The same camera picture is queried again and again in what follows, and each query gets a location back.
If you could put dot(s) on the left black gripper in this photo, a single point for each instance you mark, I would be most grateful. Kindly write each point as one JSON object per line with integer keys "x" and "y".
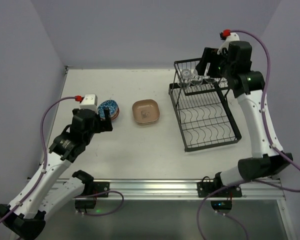
{"x": 101, "y": 122}

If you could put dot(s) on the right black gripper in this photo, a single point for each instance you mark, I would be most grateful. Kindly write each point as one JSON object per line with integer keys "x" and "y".
{"x": 210, "y": 63}

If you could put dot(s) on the blue dotted small bowl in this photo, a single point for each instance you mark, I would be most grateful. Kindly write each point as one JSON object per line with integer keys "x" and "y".
{"x": 111, "y": 104}

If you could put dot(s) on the clear glass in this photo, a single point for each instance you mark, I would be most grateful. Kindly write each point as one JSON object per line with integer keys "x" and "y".
{"x": 210, "y": 80}
{"x": 196, "y": 79}
{"x": 185, "y": 79}

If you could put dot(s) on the brown square panda plate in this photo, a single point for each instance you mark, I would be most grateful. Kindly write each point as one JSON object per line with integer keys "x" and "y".
{"x": 145, "y": 110}

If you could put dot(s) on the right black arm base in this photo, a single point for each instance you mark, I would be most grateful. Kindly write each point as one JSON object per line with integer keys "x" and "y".
{"x": 207, "y": 186}

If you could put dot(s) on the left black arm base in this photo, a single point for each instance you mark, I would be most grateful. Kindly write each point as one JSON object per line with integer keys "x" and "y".
{"x": 94, "y": 187}

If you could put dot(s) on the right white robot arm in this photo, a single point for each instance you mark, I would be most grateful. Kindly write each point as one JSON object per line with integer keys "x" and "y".
{"x": 265, "y": 161}

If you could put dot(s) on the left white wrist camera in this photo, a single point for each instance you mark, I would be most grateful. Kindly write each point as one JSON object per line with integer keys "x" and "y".
{"x": 90, "y": 102}

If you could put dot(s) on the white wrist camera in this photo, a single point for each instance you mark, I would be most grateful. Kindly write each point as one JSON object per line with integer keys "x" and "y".
{"x": 227, "y": 37}
{"x": 90, "y": 102}

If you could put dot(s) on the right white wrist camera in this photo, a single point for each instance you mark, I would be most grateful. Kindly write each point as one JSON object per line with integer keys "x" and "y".
{"x": 227, "y": 37}

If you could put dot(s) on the black wire dish rack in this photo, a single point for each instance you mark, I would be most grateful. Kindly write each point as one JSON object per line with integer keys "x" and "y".
{"x": 202, "y": 111}

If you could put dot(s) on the aluminium mounting rail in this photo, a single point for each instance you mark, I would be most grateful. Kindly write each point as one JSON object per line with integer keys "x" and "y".
{"x": 185, "y": 189}

